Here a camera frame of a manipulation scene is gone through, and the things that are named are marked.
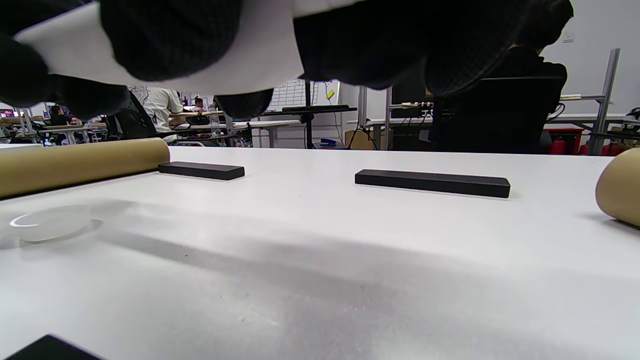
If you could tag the person's right hand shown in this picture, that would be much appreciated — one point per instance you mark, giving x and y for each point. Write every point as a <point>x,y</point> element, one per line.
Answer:
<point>400,40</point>

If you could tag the person's left hand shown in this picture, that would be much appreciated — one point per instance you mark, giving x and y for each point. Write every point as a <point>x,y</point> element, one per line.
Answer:
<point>25,75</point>

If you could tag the brown cardboard mailing tube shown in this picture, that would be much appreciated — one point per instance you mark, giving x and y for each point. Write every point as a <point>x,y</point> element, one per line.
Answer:
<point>75,165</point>
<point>622,187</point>

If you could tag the white poster purple lettering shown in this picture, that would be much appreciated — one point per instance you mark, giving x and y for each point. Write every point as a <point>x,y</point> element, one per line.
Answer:
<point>270,50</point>

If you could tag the black bar weight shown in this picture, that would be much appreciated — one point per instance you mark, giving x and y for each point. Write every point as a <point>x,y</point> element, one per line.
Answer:
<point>200,170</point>
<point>50,350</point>
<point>430,182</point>

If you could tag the black shoulder bag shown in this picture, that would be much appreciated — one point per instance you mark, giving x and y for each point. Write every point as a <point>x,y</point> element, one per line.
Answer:
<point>132,120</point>

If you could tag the white metal pole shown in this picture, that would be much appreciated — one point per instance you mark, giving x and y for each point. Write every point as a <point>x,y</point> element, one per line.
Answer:
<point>362,105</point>

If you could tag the white office desk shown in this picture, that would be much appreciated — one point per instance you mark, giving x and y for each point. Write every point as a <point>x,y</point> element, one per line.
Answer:
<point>380,121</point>

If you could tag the brown cardboard box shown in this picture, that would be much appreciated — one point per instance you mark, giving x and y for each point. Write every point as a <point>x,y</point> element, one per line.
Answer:
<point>360,140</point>

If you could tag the whiteboard with grid chart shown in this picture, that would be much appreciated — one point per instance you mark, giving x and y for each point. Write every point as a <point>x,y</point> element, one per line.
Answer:
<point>292,95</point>

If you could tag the small blue hand tool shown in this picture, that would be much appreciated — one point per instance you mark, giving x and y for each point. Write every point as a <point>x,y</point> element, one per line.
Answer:
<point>328,142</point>

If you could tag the black office chair chrome base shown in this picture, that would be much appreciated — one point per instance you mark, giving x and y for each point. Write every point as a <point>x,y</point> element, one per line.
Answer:
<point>500,120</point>

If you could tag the black monitor stand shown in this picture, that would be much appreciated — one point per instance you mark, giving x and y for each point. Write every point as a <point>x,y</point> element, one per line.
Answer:
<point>308,130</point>

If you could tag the long white background table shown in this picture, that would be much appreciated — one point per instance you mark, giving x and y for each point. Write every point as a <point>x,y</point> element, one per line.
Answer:
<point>270,123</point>

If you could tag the red storage cabinet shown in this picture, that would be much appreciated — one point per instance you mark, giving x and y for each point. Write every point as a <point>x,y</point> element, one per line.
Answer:
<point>565,131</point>

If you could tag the red fire extinguisher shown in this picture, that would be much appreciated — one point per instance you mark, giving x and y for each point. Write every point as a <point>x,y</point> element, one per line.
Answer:
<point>557,146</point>

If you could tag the silver aluminium frame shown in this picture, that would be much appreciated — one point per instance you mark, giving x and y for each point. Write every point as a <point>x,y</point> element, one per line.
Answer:
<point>602,115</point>

